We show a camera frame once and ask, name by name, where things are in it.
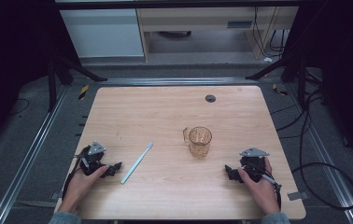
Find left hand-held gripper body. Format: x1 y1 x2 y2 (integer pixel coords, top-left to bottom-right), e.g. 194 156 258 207
78 141 107 177

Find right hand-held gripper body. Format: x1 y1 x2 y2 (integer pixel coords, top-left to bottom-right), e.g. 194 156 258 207
238 147 271 184

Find person's left hand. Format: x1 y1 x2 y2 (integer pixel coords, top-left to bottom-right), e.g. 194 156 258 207
62 164 111 207

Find person's right hand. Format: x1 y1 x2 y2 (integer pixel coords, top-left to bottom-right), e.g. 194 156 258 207
237 156 282 216

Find light blue toothbrush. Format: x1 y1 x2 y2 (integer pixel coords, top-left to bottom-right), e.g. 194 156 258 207
120 141 155 186

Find yellow black striped tape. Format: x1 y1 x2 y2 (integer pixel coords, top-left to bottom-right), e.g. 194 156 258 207
78 84 90 101
272 83 289 97

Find black metal stand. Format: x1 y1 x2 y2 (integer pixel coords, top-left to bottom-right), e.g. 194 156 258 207
46 46 108 113
245 46 325 110

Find white cabinet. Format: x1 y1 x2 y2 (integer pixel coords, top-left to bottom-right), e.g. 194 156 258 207
59 8 145 59

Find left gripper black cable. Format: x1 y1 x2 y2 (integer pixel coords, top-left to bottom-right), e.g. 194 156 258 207
62 148 88 201

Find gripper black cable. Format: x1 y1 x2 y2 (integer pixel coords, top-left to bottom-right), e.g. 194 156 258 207
62 148 88 201
251 167 283 210

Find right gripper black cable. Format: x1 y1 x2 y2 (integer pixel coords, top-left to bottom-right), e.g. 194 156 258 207
251 167 283 210

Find grey metal table bracket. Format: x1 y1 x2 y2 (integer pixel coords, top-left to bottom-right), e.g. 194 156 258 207
287 190 310 202

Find aluminium floor rail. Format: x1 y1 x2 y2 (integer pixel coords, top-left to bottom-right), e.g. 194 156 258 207
285 82 353 224
96 77 260 88
0 83 72 224

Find black looped floor cable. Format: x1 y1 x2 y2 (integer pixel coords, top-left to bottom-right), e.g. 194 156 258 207
290 89 353 211

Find thin black floor cable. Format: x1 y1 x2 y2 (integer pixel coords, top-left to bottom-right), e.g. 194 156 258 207
8 97 31 117

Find black hanging cables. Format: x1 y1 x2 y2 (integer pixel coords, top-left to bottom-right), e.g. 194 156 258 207
252 7 290 59

